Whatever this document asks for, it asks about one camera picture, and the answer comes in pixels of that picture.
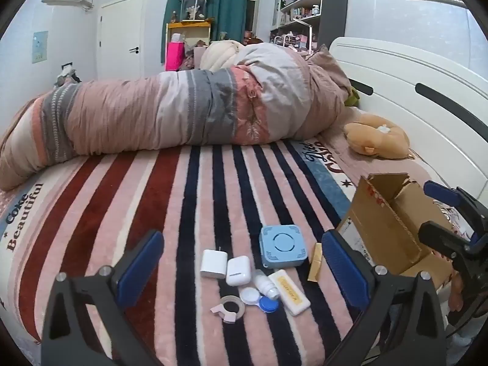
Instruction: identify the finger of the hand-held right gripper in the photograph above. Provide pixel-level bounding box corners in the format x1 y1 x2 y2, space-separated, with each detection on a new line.
417 220 471 262
424 180 479 216

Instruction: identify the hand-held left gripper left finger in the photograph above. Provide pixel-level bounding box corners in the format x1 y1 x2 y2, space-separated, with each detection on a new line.
40 230 165 366

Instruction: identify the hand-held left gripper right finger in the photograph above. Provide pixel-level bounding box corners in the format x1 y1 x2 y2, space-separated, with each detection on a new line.
321 231 447 366

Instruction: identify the brown cardboard box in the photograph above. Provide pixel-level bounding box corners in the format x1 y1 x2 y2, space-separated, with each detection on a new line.
335 173 457 289

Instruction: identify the person's right hand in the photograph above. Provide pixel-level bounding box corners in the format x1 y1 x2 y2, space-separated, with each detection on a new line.
447 270 464 313

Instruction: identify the small golden box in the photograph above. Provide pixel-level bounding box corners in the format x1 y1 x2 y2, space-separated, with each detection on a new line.
307 243 325 282

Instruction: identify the white eraser with yellow label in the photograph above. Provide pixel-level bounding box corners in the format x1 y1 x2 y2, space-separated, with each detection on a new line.
268 269 311 317

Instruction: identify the blue square plastic case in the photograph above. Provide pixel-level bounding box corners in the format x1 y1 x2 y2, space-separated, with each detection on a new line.
259 224 307 269

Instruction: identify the striped plush blanket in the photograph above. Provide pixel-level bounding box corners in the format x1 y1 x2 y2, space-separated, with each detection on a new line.
0 139 450 366

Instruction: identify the white bed headboard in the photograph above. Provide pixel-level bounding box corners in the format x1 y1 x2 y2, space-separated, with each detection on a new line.
328 37 488 185

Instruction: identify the white charger plug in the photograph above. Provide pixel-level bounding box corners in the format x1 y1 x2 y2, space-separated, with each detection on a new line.
200 249 228 279

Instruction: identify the small white bottle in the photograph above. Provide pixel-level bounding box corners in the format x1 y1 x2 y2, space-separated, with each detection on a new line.
253 269 281 301

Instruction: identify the tan plush toy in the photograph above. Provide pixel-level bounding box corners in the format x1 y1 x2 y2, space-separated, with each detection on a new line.
343 112 411 160

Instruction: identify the white and blue lens case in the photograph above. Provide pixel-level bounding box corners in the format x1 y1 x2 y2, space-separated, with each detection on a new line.
238 288 280 314

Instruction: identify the white earbuds case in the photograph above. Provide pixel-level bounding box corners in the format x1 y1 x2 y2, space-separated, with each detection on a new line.
226 255 257 287

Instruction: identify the clear tape roll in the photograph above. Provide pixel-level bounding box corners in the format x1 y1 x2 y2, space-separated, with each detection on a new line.
210 295 246 325

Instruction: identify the pink and grey quilt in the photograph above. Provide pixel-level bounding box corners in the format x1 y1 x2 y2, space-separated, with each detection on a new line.
0 42 353 191

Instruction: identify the pink bag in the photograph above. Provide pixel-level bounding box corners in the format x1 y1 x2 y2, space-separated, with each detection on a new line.
166 41 184 71

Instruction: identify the cluttered bookshelf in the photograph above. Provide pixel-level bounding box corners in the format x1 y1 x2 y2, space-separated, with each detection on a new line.
270 0 325 52

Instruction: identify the cream knotted pillow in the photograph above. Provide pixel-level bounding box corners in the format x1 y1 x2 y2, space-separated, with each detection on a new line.
200 40 245 71

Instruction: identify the white door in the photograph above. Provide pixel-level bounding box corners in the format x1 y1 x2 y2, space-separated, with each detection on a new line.
97 0 145 81

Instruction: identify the yellow cabinet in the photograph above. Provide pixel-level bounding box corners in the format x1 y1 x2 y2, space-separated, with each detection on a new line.
167 21 212 71

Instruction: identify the window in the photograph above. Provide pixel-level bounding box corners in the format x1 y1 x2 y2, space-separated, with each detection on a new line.
247 0 264 37

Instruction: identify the glass display case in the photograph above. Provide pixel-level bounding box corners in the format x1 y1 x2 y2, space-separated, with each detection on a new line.
179 0 211 21

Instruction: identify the blue wall poster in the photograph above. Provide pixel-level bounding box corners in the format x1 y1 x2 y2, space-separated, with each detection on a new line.
32 30 49 63

